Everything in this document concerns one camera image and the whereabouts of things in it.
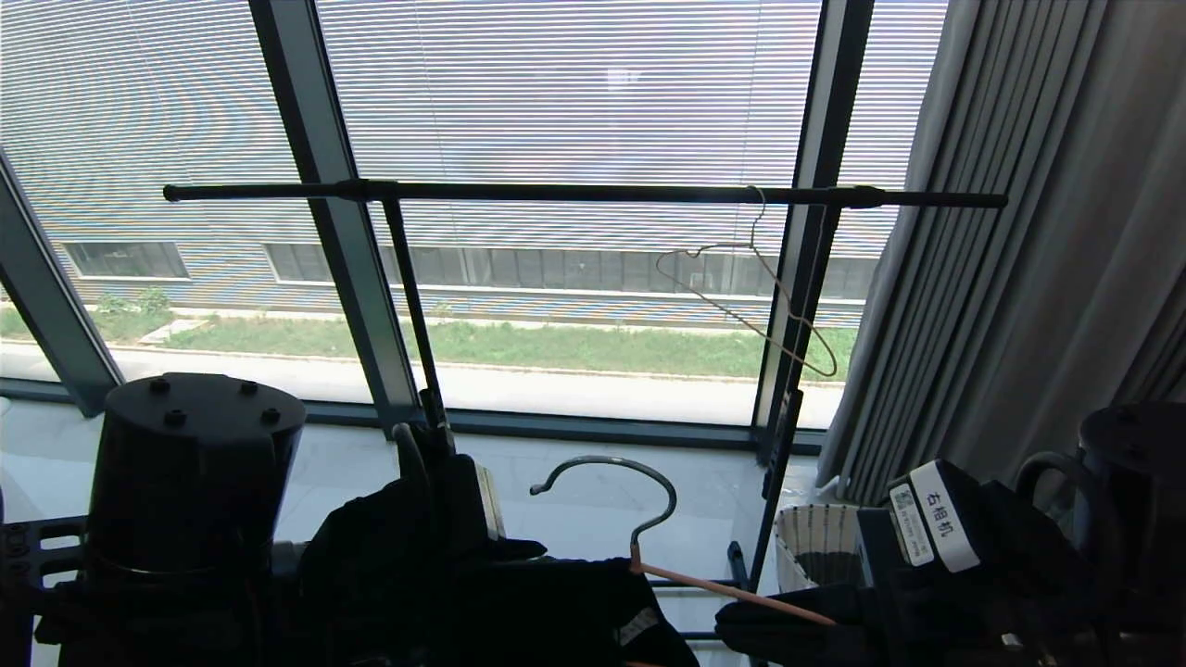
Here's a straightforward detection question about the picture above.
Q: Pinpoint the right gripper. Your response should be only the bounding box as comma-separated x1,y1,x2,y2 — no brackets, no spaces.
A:
854,507,1020,667

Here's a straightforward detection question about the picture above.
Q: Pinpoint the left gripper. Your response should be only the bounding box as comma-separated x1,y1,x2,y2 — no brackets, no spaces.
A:
443,454,548,562

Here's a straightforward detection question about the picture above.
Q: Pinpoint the black garment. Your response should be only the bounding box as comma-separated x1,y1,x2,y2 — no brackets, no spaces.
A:
296,477,701,667

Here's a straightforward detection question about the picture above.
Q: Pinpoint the pink clothes hanger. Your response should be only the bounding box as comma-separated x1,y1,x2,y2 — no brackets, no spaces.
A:
655,185,840,380
529,453,840,629

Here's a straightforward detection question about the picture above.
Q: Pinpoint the white laundry basket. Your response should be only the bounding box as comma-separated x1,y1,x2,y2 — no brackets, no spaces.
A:
773,503,864,595

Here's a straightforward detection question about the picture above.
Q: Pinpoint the black clothes rack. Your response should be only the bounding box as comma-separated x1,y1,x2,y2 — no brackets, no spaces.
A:
162,181,1010,667

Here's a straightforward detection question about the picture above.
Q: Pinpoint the beige curtain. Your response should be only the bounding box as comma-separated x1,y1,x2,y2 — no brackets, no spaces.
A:
820,0,1186,520

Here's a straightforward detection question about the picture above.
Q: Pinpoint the window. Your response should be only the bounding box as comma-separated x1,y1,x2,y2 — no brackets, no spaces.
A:
0,0,952,455

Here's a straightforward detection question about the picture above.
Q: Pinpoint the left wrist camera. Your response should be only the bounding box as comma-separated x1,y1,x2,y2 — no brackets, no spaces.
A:
320,449,478,559

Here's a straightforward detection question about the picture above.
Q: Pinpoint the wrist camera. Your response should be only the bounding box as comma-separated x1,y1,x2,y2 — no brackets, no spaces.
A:
854,459,1029,603
320,449,478,559

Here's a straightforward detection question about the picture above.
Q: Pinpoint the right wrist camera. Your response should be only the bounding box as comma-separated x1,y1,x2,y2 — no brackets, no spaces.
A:
854,459,1029,603

